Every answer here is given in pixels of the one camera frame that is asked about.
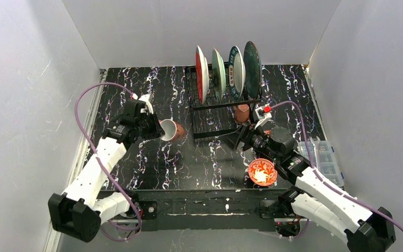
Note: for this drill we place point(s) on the large brown mug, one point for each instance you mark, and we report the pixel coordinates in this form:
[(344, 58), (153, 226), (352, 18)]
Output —
[(172, 130)]

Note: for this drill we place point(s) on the dark blue glazed plate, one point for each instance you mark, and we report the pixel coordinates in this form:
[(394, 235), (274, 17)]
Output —
[(253, 69)]

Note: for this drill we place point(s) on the orange floral pattern bowl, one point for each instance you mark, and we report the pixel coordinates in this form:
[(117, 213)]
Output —
[(262, 172)]

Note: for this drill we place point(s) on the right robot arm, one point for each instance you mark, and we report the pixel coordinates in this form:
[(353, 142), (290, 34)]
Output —
[(312, 195)]

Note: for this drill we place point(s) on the silver wrench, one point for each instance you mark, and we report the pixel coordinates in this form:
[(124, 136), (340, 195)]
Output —
[(316, 144)]

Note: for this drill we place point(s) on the light green flower plate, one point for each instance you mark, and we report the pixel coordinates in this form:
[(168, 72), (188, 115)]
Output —
[(219, 75)]

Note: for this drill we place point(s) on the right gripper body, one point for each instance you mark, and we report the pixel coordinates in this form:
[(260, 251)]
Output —
[(242, 137)]

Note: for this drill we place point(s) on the green rim lettered plate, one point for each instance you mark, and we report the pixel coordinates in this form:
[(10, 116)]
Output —
[(236, 73)]

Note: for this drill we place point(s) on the black wire dish rack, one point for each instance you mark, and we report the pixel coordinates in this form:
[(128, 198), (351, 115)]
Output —
[(213, 118)]

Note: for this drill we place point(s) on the small brown cup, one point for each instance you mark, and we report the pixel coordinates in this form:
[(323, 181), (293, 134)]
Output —
[(241, 113)]

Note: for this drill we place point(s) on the red teal floral plate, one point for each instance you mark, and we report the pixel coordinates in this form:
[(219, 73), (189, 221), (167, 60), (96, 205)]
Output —
[(202, 75)]

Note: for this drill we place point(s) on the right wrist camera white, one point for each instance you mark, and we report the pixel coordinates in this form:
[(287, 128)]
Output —
[(261, 115)]

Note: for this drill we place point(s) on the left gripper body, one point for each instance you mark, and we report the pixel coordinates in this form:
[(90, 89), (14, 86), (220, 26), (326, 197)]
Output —
[(152, 126)]

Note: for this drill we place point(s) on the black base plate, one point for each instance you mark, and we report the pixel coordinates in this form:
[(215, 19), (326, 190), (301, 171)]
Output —
[(212, 209)]

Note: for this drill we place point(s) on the clear plastic box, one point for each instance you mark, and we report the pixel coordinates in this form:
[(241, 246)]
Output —
[(327, 163)]

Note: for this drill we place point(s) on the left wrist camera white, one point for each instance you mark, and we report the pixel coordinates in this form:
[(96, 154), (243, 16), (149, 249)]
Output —
[(145, 98)]

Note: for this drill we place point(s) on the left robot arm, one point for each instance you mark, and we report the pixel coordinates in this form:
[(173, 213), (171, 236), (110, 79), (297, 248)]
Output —
[(77, 212)]

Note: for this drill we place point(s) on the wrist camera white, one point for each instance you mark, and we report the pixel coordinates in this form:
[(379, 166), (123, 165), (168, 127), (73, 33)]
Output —
[(145, 98), (261, 115)]

